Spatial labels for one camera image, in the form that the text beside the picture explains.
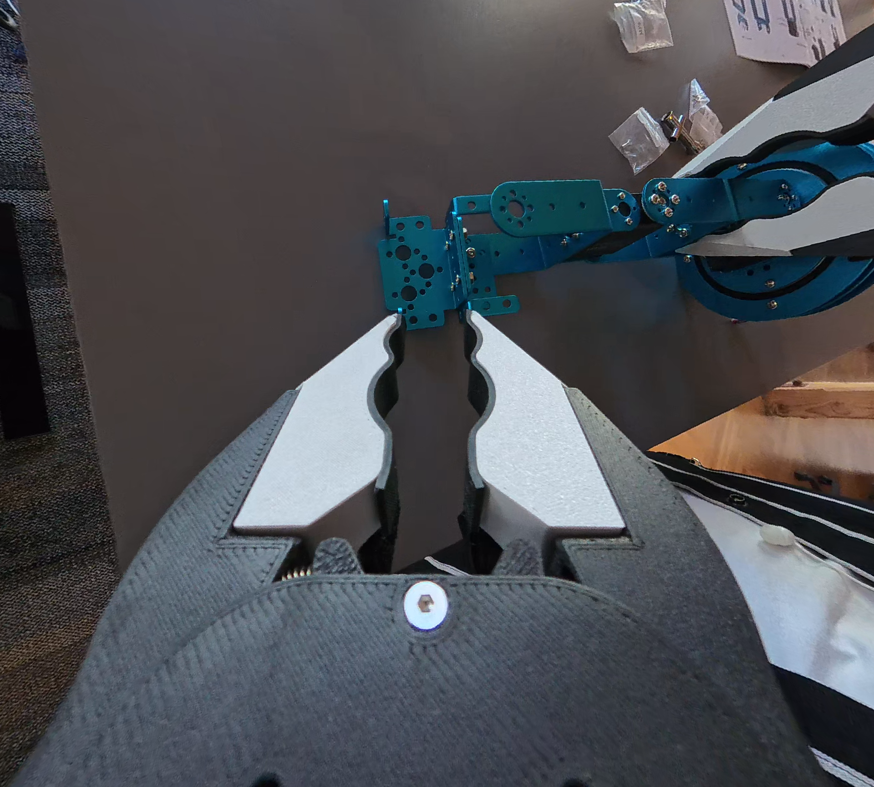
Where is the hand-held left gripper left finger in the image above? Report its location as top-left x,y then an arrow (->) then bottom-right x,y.
232,315 -> 409,573

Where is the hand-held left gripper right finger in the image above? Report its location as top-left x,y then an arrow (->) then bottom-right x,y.
461,311 -> 629,573

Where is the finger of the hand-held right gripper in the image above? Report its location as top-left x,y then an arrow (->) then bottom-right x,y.
676,180 -> 874,257
672,70 -> 874,180

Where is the blue perforated metal bracket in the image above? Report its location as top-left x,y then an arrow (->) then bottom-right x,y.
377,198 -> 521,332

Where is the blue toy robot arm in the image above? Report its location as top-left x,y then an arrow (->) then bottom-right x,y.
478,142 -> 874,324

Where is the dark desk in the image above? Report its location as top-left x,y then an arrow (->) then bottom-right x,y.
3,0 -> 874,569

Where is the small metal socket tool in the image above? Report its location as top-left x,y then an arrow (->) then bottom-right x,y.
660,109 -> 706,155

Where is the wooden beam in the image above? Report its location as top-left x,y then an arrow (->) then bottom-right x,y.
761,380 -> 874,420

